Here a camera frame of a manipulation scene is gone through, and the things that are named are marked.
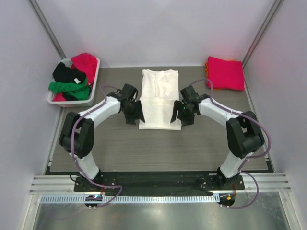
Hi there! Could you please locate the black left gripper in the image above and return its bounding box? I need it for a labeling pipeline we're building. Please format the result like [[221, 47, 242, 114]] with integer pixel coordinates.
[[122, 100, 145, 125]]

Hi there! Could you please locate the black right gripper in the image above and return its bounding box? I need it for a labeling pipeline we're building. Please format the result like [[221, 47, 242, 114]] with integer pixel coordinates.
[[171, 100, 195, 126]]

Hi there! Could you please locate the white printed t-shirt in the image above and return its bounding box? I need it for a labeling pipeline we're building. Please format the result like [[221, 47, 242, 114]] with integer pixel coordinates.
[[139, 69, 181, 130]]

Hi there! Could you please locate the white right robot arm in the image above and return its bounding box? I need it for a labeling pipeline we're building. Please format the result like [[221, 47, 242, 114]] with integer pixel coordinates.
[[170, 86, 265, 190]]

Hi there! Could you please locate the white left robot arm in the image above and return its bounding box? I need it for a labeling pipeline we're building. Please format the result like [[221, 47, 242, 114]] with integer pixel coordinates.
[[59, 84, 145, 191]]

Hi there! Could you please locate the white plastic laundry basket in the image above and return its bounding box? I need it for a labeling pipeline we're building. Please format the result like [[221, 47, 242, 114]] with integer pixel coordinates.
[[47, 57, 100, 108]]

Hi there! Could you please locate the crumpled green t-shirt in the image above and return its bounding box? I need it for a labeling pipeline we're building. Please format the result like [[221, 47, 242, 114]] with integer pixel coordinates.
[[48, 78, 92, 102]]

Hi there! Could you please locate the folded pink t-shirt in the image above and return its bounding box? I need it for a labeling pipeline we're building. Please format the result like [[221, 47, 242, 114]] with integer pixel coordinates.
[[207, 56, 245, 91]]

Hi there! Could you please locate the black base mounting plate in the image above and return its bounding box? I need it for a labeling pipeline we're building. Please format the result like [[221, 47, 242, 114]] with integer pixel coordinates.
[[74, 171, 245, 197]]

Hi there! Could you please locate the crumpled pink t-shirt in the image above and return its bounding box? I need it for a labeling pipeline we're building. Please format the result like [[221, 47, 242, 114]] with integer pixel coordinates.
[[71, 53, 98, 84]]

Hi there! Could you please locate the crumpled black t-shirt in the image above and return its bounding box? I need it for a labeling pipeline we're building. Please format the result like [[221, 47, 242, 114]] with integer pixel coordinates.
[[52, 62, 87, 84]]

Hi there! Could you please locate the white slotted cable duct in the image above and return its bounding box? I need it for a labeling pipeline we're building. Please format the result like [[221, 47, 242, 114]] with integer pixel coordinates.
[[40, 194, 220, 204]]

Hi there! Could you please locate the aluminium front rail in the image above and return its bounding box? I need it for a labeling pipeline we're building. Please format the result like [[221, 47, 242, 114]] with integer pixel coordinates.
[[29, 172, 291, 194]]

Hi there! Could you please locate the right aluminium frame post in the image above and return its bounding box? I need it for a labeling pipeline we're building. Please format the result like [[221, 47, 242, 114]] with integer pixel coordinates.
[[242, 0, 284, 68]]

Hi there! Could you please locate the aluminium frame post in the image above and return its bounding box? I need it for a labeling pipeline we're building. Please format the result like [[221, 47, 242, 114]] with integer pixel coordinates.
[[242, 0, 284, 68], [28, 0, 67, 59]]

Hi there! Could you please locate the left aluminium frame post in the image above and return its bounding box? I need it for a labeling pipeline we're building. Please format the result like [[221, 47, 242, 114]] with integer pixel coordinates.
[[28, 0, 67, 59]]

